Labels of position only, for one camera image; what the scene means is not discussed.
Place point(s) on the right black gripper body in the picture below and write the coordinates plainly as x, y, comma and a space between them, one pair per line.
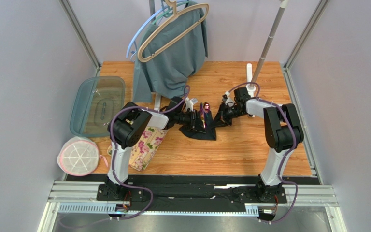
223, 112

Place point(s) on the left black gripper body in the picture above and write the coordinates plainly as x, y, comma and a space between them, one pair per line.
189, 118

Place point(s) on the iridescent spoon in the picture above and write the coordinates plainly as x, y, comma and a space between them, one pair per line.
206, 110

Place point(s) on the black paper napkin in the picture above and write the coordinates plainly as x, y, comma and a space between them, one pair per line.
208, 135

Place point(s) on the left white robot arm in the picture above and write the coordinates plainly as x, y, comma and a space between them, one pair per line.
115, 186

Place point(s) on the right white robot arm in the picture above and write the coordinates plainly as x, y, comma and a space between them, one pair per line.
283, 133

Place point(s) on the white garment rack base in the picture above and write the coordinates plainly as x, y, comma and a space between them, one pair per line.
157, 102

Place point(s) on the grey pole white base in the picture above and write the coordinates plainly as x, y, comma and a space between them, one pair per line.
251, 76

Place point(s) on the grey-green hanging shirt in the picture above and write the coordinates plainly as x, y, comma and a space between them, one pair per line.
168, 72

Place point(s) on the floral fabric tray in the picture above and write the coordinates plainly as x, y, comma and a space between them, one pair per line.
147, 148

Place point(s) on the clear teal container lid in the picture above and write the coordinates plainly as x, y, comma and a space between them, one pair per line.
97, 101

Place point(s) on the light blue clothes hanger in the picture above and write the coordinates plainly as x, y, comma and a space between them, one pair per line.
168, 10

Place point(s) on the white pink mesh basket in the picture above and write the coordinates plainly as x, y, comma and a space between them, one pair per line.
80, 156

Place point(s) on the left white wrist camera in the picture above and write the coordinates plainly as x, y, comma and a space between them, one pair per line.
190, 103

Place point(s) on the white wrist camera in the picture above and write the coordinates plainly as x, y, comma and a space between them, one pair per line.
190, 103
227, 100

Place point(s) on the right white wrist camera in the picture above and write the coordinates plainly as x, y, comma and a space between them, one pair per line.
227, 100

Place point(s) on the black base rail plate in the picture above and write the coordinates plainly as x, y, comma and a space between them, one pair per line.
195, 194

